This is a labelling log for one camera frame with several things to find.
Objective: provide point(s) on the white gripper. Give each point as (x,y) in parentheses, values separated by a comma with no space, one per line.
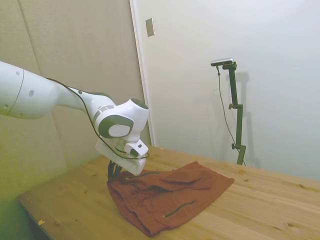
(112,155)

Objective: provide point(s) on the rust red shorts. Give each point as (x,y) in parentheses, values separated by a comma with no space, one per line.
(155,200)

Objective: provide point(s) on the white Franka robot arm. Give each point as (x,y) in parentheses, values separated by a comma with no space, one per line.
(37,97)

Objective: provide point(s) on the small tan paper scrap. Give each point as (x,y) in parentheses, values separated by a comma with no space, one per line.
(41,222)

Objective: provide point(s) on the white door frame trim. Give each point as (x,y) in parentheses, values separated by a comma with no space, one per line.
(143,75)

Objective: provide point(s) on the dark articulated camera stand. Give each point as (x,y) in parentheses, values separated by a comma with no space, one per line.
(238,120)

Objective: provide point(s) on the grey wall switch plate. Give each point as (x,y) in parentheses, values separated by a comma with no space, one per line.
(150,27)

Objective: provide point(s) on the silver camera on stand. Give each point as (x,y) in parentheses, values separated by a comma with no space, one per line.
(222,61)

